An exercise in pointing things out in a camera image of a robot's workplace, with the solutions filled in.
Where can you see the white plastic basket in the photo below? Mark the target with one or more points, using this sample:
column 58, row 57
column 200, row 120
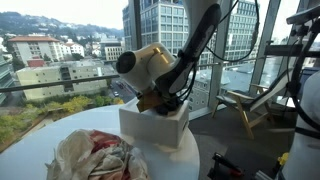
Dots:
column 150, row 128

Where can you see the black red clamp tool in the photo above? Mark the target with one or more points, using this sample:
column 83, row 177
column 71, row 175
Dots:
column 221, row 166

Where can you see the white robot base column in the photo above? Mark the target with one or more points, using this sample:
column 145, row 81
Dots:
column 303, row 156

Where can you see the beige grey cloth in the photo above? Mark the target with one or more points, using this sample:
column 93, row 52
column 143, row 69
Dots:
column 106, row 163

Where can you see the black camera mount rig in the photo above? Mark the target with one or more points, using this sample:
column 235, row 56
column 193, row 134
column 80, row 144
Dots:
column 286, row 50

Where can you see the blue flat panel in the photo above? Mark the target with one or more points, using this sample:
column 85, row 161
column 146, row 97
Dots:
column 308, row 75

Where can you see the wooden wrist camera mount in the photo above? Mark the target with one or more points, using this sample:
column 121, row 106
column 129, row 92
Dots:
column 148, row 101

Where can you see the pink purple cloth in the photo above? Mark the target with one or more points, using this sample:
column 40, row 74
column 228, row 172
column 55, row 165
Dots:
column 106, row 140

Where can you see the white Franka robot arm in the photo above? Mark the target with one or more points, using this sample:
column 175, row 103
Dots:
column 146, row 66

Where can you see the grey window railing bar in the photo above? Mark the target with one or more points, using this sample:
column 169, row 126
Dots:
column 50, row 84

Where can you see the grey window mullion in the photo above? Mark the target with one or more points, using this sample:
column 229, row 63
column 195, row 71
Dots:
column 263, row 50
column 218, row 76

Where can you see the white plastic bag red print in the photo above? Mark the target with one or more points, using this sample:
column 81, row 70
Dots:
column 71, row 150

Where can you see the wooden lounge chair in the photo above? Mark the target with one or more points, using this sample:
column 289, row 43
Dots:
column 248, row 101

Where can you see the small yellow object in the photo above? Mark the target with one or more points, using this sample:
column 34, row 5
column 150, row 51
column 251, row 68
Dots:
column 283, row 159

